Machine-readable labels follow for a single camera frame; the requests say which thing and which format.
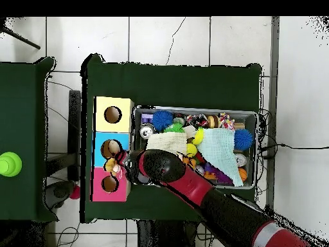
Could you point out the brown monkey plush toy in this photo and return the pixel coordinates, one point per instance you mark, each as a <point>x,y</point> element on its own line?
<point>111,166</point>

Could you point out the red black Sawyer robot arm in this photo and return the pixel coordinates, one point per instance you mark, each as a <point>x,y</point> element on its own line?
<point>192,185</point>

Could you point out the wooden box with three holes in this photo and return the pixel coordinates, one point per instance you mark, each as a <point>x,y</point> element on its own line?
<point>113,121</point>

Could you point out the silver mesh bin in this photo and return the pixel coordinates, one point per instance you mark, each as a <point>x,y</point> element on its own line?
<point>246,154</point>

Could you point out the crushed silver can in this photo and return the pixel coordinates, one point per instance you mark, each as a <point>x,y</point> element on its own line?
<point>146,131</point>

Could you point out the cream cloth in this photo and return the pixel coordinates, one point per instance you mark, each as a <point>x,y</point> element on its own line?
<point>167,141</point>

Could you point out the blue spiky rubber ball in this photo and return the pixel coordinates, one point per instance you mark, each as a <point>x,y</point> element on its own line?
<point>162,120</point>
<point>243,139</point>

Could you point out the green spiky rubber ball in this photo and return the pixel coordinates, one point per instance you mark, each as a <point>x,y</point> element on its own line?
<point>176,128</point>

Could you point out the yellow plastic ball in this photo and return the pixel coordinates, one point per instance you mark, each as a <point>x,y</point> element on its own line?
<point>191,150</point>

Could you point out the grey pendant with red button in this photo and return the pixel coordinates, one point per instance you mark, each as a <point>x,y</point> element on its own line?
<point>60,193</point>

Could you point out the white baseball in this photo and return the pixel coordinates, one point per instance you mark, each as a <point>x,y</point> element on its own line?
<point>200,169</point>

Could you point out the crushed black can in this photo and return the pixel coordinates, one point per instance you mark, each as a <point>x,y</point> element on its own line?
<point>199,121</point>

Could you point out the dark green table cloth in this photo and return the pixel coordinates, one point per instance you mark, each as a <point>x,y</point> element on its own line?
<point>20,115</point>
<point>180,85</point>

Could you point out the light blue cloth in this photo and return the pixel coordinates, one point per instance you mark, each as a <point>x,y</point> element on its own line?
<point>218,151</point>

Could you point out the lime green stacking cup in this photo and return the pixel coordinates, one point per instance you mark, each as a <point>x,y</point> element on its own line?
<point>10,164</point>

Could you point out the black tripod leg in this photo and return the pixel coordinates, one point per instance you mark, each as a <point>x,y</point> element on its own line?
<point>23,40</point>

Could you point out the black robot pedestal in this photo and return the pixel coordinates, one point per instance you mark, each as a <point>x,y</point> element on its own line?
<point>159,235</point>

